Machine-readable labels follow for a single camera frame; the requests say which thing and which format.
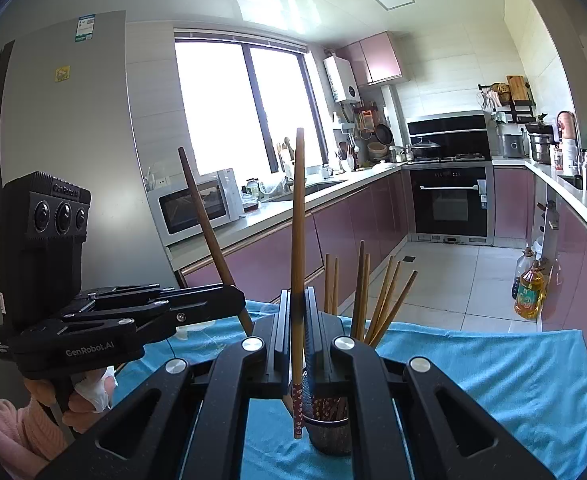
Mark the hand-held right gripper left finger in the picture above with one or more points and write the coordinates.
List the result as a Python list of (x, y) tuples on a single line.
[(284, 330)]

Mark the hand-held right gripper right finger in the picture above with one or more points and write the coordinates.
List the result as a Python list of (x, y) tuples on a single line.
[(311, 330)]

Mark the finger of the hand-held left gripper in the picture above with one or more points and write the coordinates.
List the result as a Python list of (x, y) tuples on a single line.
[(208, 307), (123, 295)]

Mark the black mesh basket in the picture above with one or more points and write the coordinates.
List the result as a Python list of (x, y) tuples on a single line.
[(328, 435)]

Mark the person's left hand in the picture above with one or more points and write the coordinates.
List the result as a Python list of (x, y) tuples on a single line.
[(38, 392)]

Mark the pink base cabinets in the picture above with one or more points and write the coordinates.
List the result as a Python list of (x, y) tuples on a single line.
[(578, 260), (273, 255)]

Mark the white tissue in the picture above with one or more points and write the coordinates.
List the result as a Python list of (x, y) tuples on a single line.
[(93, 385)]

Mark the white microwave oven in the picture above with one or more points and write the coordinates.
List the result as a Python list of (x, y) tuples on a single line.
[(193, 210)]

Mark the grey refrigerator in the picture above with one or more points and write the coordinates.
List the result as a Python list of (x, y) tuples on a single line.
[(73, 125)]

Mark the blue printed tablecloth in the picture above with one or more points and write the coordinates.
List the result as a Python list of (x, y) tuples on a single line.
[(473, 385)]

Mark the black built-in oven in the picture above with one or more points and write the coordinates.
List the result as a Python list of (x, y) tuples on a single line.
[(448, 205)]

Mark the kitchen window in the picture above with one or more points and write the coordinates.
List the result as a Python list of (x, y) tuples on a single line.
[(233, 105)]

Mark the hanging frying pan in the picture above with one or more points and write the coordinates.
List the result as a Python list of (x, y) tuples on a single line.
[(383, 134)]

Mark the lidded wok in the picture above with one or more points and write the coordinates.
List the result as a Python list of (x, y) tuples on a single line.
[(426, 149)]

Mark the cooking oil bottle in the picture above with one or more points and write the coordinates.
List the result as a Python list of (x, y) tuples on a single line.
[(529, 295)]

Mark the black range hood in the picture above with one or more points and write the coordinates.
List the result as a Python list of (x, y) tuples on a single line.
[(448, 125)]

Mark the white water heater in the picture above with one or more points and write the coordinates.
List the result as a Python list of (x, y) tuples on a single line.
[(342, 79)]

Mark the steel rice cooker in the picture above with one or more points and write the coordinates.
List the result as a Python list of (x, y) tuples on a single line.
[(511, 142)]

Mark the steel pot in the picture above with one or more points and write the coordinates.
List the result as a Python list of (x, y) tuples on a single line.
[(541, 147)]

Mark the black shelf rack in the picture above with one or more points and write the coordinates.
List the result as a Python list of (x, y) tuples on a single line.
[(511, 100)]

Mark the pink kettle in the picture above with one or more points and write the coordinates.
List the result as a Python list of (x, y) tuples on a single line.
[(567, 137)]

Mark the pink wall cabinet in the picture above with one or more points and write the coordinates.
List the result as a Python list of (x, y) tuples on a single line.
[(373, 60)]

